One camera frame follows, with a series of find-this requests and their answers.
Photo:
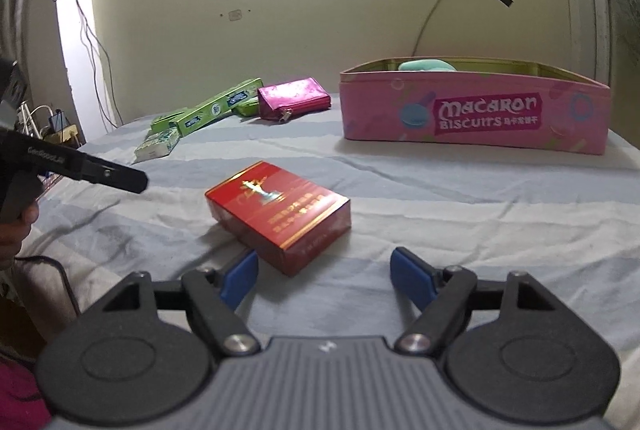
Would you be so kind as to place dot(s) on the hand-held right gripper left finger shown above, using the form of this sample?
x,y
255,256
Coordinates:
x,y
240,279

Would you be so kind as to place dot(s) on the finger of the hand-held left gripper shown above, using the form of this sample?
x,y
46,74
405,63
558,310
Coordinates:
x,y
120,177

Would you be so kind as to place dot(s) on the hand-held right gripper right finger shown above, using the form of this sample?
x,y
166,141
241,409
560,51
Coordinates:
x,y
411,279

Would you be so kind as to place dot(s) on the green white tissue packet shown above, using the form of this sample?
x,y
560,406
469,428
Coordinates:
x,y
157,147

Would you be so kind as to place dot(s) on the red cigarette box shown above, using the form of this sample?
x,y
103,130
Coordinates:
x,y
270,210

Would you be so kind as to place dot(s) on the long green box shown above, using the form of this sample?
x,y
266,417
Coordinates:
x,y
220,104

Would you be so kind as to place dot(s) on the small green packet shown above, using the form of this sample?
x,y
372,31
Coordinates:
x,y
246,108

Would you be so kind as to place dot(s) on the pink biscuit tin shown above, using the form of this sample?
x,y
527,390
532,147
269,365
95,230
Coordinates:
x,y
475,114

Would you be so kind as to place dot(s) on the magenta shiny zip pouch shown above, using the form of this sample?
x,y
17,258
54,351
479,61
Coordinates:
x,y
295,99

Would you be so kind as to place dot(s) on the person's left hand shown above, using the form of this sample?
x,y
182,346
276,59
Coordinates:
x,y
17,237

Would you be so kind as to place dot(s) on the cluttered plugs and chargers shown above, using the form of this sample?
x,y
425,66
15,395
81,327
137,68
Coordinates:
x,y
50,124

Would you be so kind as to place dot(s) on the striped bed sheet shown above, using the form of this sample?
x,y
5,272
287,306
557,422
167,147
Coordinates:
x,y
450,210

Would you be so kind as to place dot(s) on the teal soft item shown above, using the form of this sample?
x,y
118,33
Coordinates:
x,y
425,65

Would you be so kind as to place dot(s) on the magenta clothing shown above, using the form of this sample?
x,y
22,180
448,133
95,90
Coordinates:
x,y
20,395

